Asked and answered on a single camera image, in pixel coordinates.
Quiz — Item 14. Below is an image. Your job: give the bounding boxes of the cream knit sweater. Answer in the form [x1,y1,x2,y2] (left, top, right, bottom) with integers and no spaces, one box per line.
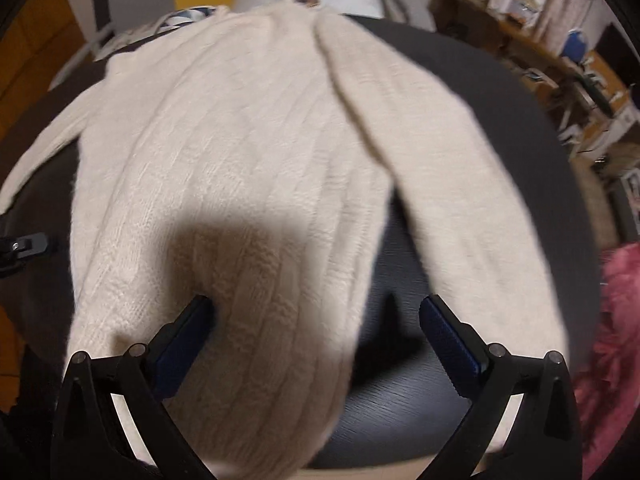
[1,2,570,479]

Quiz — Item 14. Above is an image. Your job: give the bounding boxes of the geometric pattern pillow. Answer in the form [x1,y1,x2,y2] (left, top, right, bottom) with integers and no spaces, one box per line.
[96,6,218,61]

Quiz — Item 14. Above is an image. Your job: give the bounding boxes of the red ruffled quilt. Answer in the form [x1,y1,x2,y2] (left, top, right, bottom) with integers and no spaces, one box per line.
[573,243,639,479]

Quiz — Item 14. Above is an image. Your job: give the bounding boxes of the stack of boxes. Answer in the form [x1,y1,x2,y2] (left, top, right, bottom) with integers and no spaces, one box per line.
[488,0,544,28]

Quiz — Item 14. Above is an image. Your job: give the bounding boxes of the blue bag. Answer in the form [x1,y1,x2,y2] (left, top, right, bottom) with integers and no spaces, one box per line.
[560,28,588,65]

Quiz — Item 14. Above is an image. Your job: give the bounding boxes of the wooden desk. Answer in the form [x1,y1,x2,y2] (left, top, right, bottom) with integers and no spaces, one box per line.
[428,0,631,126]

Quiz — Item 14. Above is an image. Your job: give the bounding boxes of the black monitor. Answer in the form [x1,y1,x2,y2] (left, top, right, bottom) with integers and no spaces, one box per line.
[594,23,640,87]

